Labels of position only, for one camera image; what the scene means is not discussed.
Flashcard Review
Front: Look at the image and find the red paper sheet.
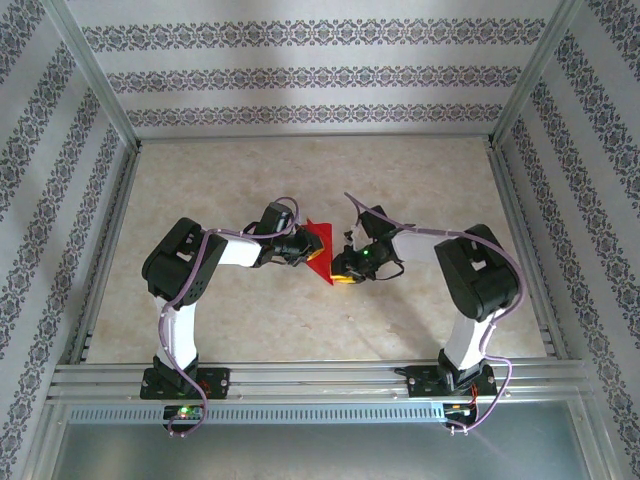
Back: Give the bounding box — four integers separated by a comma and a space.
303, 218, 335, 287

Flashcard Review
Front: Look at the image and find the grey metal panel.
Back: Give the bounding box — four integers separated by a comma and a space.
49, 422, 594, 480

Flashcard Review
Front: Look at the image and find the circuit board with green light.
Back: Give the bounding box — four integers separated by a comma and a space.
163, 404, 204, 421

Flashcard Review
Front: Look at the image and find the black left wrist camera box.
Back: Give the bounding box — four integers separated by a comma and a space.
257, 201, 296, 236

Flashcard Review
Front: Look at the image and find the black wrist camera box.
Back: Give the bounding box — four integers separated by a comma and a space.
357, 205, 396, 241
257, 201, 296, 236

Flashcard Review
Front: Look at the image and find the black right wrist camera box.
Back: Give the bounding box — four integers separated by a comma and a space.
357, 205, 396, 241

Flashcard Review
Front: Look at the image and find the aluminium table edge rail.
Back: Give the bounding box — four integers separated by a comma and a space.
135, 132, 496, 147

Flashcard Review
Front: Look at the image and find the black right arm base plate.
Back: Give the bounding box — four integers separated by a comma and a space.
407, 364, 498, 400

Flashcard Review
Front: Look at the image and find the grey slotted cable duct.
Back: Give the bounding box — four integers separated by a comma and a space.
67, 402, 446, 426

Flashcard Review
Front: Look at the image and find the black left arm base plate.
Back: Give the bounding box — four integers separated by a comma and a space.
141, 367, 231, 401

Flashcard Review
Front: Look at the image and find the aluminium side rail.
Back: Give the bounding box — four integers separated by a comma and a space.
69, 142, 142, 365
487, 141, 570, 361

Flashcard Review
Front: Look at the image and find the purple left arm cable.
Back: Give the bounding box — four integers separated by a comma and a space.
157, 196, 307, 440

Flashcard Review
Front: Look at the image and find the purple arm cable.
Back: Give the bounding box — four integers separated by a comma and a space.
343, 192, 527, 435
157, 196, 307, 440

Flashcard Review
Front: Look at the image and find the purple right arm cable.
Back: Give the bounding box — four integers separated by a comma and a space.
343, 192, 527, 435

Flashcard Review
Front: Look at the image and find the aluminium corner post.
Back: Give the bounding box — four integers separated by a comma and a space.
43, 0, 140, 147
491, 0, 594, 147

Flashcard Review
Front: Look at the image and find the aluminium frame strut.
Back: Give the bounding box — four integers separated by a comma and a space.
569, 399, 619, 480
22, 399, 69, 480

